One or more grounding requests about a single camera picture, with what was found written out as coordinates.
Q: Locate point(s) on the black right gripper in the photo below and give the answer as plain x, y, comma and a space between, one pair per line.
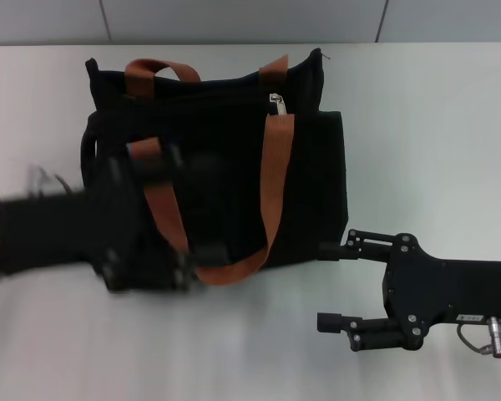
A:
442, 292

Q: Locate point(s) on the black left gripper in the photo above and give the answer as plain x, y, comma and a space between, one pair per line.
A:
87, 234

